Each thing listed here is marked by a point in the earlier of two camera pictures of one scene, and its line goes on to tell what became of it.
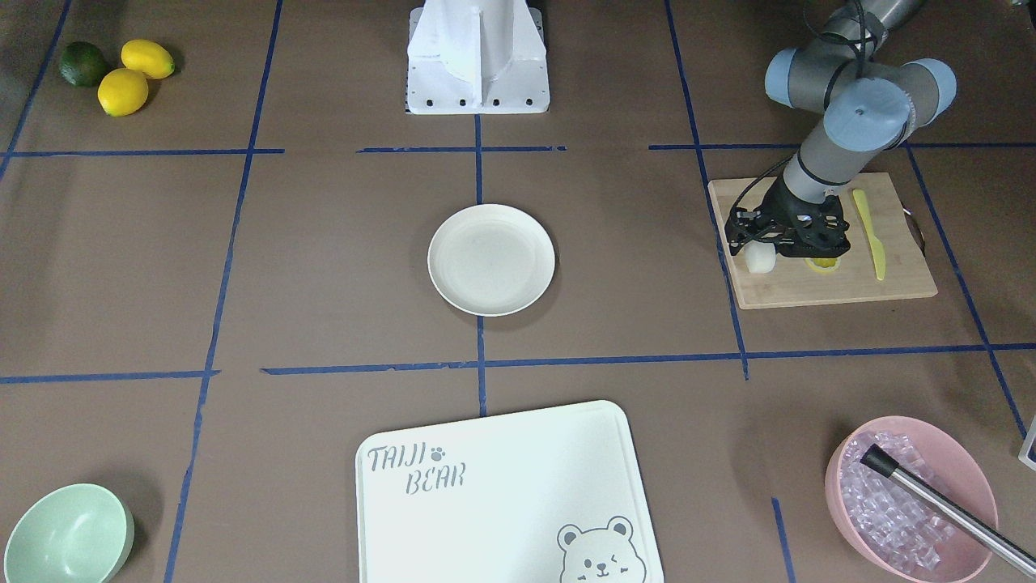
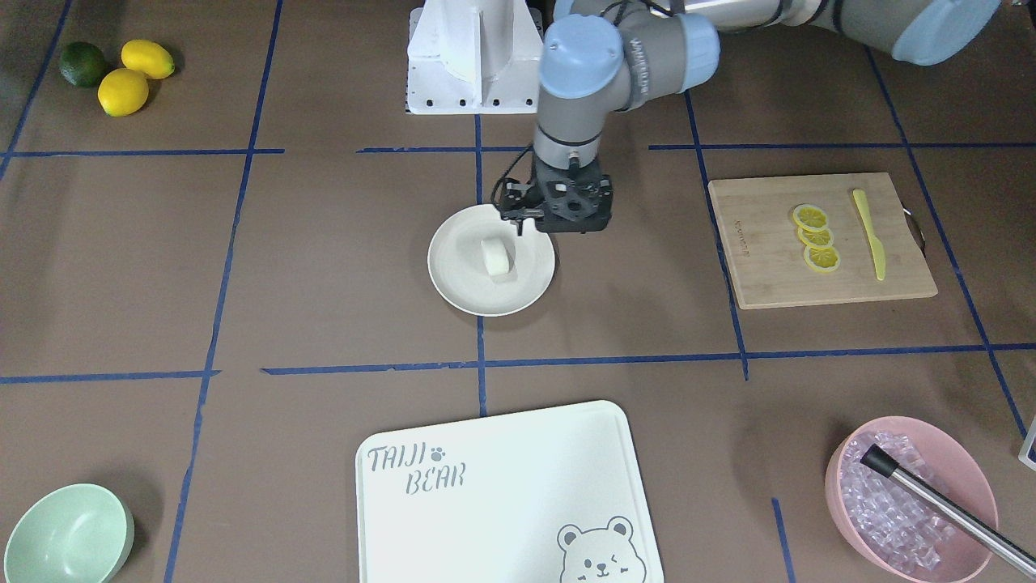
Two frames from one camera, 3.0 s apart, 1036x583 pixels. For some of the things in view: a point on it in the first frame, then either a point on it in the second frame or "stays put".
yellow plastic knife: [879, 249] stays put
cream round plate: [491, 260] stays put
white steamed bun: [760, 257] → [499, 256]
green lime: [81, 63] stays put
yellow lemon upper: [150, 58] stays put
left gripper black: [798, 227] → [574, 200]
